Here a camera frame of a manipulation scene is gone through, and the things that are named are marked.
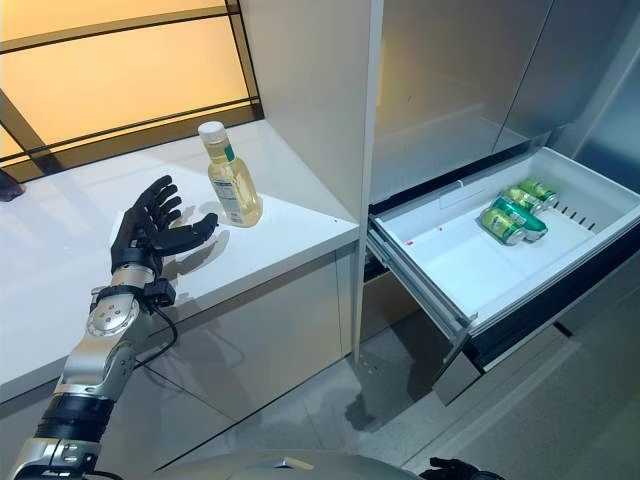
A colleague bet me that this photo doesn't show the yellow drink bottle white cap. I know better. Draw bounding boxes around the yellow drink bottle white cap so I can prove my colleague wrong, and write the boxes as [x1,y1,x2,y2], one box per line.
[197,121,264,229]

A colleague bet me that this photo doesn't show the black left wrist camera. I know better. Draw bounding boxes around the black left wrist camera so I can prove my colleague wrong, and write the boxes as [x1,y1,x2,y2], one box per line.
[146,280,177,309]

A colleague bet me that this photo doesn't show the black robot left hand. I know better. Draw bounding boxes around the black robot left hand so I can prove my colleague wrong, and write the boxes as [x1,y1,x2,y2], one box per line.
[108,174,220,275]

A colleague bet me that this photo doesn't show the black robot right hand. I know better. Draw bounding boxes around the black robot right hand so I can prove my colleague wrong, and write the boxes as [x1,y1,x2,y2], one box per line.
[418,456,484,480]

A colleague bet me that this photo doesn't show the silver robot torso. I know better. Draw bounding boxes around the silver robot torso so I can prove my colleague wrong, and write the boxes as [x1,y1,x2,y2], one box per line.
[162,439,419,480]

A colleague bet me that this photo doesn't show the small black object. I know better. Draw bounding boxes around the small black object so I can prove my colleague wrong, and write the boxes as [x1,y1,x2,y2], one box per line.
[0,167,25,202]

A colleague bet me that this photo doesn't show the green drink can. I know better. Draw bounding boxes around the green drink can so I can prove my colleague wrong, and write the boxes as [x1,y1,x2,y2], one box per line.
[492,196,549,242]
[501,185,545,215]
[518,178,559,209]
[479,206,527,248]

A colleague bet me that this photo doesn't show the stainless steel fridge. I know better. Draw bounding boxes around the stainless steel fridge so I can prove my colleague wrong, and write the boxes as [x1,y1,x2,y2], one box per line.
[360,0,640,351]

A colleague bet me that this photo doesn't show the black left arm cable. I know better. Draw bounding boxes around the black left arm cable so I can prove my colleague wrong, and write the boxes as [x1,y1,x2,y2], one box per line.
[130,303,180,371]

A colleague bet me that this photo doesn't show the tall white cabinet panel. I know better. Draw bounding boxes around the tall white cabinet panel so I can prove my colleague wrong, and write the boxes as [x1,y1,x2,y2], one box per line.
[239,0,387,362]

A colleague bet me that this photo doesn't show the white glossy counter cabinet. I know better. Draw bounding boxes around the white glossy counter cabinet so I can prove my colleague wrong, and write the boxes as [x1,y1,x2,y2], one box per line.
[0,119,362,480]

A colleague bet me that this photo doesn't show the white fridge drawer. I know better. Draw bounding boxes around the white fridge drawer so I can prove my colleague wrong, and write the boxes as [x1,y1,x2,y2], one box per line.
[367,145,640,407]

